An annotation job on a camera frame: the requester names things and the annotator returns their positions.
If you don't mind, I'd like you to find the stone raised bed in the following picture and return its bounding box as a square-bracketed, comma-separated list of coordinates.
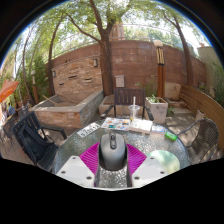
[31, 89, 105, 129]

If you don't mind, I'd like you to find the large forked tree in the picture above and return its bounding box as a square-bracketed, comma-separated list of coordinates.
[66, 0, 116, 97]

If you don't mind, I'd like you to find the orange umbrella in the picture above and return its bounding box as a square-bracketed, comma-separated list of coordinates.
[0, 79, 20, 104]

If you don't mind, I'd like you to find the thin curved tree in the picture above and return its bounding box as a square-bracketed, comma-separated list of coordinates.
[46, 16, 64, 98]

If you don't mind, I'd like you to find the white square planter with plants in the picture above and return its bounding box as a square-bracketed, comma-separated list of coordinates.
[144, 94, 169, 125]

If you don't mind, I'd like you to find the pale stone block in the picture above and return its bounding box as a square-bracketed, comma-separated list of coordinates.
[164, 81, 182, 101]

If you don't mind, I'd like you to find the wooden garden lamp post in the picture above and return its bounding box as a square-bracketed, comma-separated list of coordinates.
[153, 39, 166, 99]

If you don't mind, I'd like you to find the brown wicker chair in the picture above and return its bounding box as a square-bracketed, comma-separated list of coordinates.
[176, 118, 220, 164]

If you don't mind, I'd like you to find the curved wooden bench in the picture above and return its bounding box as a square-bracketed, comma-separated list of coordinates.
[179, 83, 224, 151]

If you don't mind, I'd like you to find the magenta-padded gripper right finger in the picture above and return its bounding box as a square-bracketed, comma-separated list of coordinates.
[125, 143, 169, 188]

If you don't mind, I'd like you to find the black bag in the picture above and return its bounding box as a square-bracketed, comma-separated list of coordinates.
[18, 124, 54, 164]

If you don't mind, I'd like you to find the small green object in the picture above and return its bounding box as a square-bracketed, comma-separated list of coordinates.
[164, 130, 178, 141]

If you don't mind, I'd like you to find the grey wall box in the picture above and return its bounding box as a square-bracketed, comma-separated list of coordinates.
[114, 74, 125, 88]

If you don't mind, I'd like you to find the black and white patterned leaflet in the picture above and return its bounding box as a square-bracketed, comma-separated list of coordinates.
[76, 122, 101, 139]

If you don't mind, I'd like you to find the black metal chair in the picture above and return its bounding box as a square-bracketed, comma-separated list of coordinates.
[11, 110, 68, 171]

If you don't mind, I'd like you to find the slim leaning tree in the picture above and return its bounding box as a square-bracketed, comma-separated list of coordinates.
[163, 13, 194, 88]

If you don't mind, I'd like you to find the colourful magazine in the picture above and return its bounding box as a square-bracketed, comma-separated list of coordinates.
[100, 117, 132, 132]

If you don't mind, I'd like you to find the green and pink mouse pad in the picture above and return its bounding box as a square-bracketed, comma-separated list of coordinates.
[146, 149, 181, 175]

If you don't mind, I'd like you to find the grey computer mouse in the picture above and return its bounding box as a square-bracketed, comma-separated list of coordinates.
[98, 133, 128, 172]

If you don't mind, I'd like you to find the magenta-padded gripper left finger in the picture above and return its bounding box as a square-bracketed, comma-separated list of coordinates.
[55, 142, 101, 188]

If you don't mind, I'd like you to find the dark slatted wooden chair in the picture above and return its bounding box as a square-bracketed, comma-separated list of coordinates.
[100, 87, 155, 122]

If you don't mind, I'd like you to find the pale thin booklet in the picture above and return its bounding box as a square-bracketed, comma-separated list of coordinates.
[151, 124, 168, 134]

